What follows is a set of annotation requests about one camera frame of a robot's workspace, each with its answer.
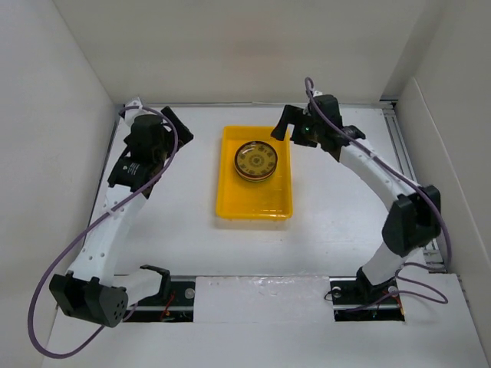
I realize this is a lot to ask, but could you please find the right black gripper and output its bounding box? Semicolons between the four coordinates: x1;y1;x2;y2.
272;104;324;148

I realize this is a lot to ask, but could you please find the brown gold plate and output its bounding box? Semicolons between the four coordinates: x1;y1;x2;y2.
234;141;278;173

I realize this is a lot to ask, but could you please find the black plate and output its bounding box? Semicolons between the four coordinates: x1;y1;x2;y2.
237;171;275;182

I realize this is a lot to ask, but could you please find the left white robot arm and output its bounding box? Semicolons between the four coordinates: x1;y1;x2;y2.
49;107;193;327

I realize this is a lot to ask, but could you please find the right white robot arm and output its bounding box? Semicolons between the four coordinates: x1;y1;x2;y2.
271;94;447;312

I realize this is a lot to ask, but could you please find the yellow plastic bin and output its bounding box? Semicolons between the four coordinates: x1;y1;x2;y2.
216;126;293;220

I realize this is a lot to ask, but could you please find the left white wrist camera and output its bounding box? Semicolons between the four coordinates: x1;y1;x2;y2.
118;97;146;128

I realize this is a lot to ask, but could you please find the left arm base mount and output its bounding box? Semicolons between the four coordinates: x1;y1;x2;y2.
124;278;196;323

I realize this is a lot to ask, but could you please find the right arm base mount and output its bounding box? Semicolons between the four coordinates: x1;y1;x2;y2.
324;278;405;322

